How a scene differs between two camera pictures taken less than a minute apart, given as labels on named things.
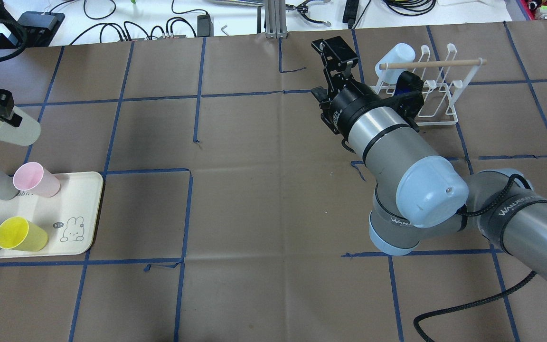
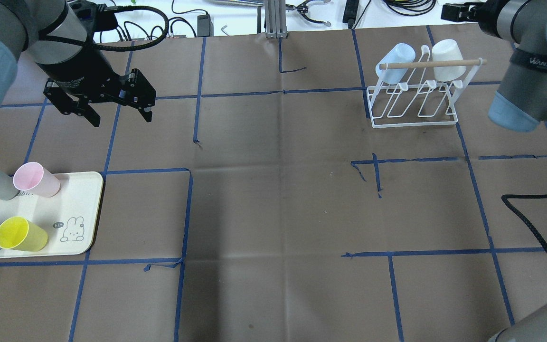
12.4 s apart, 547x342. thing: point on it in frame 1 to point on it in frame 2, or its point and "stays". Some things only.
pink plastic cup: [32, 177] stays
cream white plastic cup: [25, 134] to [447, 50]
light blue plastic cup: [400, 53] stays
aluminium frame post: [275, 19] stays
